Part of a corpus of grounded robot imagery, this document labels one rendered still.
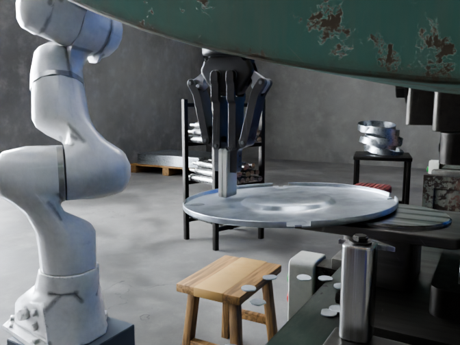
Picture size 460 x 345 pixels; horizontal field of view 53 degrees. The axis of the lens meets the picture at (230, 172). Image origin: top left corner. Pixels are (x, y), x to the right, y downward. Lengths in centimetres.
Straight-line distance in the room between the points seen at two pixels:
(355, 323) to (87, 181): 62
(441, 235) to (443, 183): 160
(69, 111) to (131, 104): 595
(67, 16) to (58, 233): 43
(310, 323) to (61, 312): 54
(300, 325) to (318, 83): 707
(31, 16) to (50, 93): 15
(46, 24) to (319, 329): 75
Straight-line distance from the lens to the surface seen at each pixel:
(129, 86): 691
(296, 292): 92
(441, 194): 216
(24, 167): 93
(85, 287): 98
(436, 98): 52
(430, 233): 55
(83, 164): 93
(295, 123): 774
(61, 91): 100
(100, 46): 107
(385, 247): 46
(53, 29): 103
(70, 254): 96
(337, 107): 750
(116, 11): 16
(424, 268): 67
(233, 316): 155
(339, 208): 61
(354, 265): 43
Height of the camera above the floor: 92
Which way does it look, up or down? 8 degrees down
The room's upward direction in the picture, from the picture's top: straight up
